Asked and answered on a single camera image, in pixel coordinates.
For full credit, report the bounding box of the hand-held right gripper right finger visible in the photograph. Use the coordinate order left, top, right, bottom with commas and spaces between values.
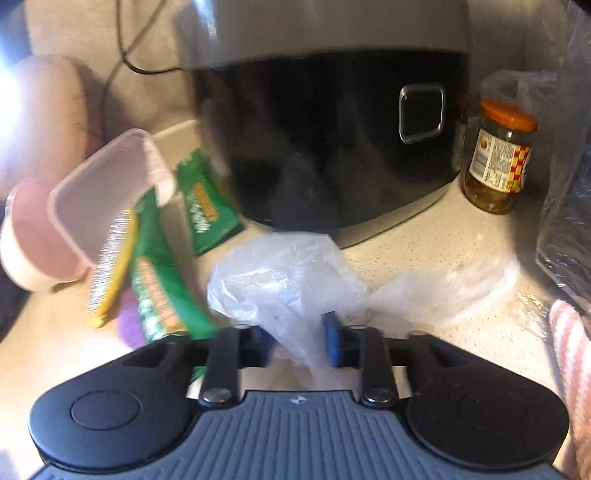
321, 311, 459, 409

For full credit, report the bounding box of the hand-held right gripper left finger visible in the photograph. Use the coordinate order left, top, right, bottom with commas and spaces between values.
122, 323, 279, 409

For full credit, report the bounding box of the long green snack packet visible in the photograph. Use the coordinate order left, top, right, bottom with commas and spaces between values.
130, 189, 219, 370

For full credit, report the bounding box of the translucent plastic sheet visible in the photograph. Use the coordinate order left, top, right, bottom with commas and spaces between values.
369, 256, 522, 329

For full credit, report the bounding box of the purple sponge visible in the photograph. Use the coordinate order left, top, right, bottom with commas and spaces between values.
117, 288, 149, 350

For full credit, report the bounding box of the yellow bristle brush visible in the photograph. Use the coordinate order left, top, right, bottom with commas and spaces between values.
88, 209, 140, 330

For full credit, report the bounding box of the black rice cooker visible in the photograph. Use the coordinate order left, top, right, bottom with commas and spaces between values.
178, 0, 472, 251

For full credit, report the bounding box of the pink rectangular plastic container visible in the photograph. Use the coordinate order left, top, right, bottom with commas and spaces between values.
47, 129, 178, 278

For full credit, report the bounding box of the pink striped cloth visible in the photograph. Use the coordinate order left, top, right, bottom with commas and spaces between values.
549, 299, 591, 477

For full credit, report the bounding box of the glass jar with orange lid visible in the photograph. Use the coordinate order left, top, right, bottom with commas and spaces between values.
463, 99, 539, 216

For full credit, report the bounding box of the pink round plastic cup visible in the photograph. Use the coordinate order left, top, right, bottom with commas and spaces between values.
0, 178, 89, 293

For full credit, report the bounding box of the large clear plastic bag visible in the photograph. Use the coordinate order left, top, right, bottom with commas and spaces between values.
534, 14, 591, 315

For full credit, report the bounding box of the thin plastic bag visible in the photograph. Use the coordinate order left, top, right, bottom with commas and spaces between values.
480, 69, 561, 136

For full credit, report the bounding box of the tan rounded board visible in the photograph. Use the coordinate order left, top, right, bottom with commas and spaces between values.
0, 55, 103, 195

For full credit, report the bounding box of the black power cable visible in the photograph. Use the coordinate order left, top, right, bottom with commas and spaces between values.
102, 0, 186, 139

